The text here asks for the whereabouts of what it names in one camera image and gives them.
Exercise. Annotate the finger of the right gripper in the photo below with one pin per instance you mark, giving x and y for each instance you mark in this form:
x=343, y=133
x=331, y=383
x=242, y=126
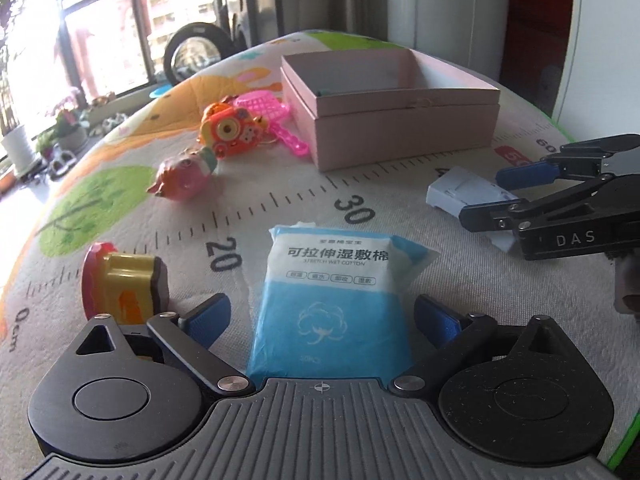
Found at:
x=601, y=196
x=617, y=156

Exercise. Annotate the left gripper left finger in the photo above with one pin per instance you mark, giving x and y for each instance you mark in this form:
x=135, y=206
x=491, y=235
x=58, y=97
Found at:
x=186, y=340

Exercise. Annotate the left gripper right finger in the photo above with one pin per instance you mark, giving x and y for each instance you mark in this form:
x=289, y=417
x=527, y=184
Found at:
x=459, y=341

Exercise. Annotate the white charger box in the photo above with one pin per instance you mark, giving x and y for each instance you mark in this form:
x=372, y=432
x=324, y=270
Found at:
x=459, y=188

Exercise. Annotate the pink yellow round toy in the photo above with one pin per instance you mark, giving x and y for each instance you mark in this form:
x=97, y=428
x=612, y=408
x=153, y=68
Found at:
x=131, y=288

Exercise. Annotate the blue wet cotton pack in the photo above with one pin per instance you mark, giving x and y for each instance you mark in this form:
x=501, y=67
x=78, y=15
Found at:
x=332, y=304

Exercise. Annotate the pink pig toy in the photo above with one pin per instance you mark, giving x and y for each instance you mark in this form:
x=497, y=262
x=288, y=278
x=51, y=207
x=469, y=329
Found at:
x=182, y=176

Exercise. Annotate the orange toy camera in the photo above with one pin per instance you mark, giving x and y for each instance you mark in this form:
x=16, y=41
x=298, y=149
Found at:
x=230, y=130

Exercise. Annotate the pink plastic racket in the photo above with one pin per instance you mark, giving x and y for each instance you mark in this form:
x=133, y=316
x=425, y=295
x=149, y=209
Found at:
x=264, y=104

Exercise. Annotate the colourful play mat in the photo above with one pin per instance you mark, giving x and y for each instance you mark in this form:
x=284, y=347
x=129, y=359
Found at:
x=220, y=240

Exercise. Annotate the pink cardboard box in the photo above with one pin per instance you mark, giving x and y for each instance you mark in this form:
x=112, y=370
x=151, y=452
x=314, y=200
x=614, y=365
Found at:
x=385, y=104

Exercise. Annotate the small flower pot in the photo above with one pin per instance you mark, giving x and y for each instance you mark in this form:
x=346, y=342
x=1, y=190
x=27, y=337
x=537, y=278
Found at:
x=74, y=141

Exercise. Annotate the blue plastic basin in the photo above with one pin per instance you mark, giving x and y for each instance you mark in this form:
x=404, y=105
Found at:
x=160, y=91

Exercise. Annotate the white plant pot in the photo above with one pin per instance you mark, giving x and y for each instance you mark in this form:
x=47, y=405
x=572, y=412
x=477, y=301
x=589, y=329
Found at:
x=21, y=151

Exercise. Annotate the round washing machine door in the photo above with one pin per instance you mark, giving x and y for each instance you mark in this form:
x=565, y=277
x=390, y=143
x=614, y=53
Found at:
x=193, y=48

